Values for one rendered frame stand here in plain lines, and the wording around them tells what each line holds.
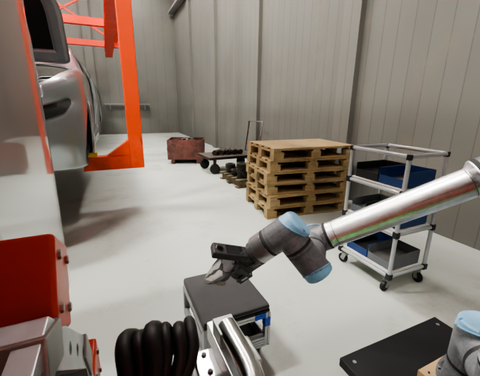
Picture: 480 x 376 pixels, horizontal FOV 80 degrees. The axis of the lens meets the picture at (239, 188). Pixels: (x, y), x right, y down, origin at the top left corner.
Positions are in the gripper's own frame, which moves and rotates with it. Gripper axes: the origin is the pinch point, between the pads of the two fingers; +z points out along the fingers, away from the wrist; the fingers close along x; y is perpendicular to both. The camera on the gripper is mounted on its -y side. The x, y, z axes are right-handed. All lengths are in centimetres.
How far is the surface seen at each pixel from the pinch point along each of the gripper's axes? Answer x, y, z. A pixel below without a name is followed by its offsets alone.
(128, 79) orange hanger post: 295, -37, 70
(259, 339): 9, 66, 27
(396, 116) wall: 230, 188, -136
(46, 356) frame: -48, -51, -32
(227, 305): 20, 43, 27
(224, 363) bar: -43, -29, -30
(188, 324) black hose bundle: -41, -37, -31
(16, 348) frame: -47, -52, -31
